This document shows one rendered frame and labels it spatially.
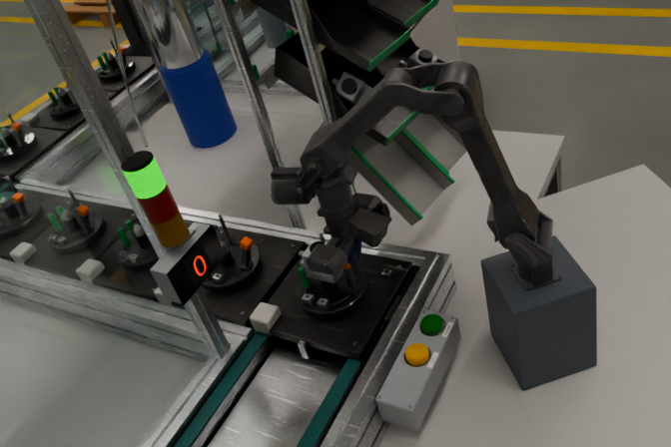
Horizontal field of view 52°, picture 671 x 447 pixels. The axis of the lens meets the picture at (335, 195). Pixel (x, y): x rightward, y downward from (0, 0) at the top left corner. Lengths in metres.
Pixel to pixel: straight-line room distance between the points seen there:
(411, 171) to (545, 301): 0.47
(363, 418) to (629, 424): 0.43
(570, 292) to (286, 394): 0.53
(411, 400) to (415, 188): 0.49
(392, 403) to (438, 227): 0.56
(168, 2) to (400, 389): 1.25
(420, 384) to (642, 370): 0.39
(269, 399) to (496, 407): 0.40
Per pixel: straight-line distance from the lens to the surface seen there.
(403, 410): 1.17
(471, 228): 1.59
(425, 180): 1.48
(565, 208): 1.62
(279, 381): 1.31
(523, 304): 1.14
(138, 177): 1.04
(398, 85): 0.97
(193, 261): 1.14
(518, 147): 1.82
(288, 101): 2.27
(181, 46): 2.03
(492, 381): 1.30
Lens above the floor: 1.90
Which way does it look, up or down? 36 degrees down
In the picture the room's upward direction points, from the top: 16 degrees counter-clockwise
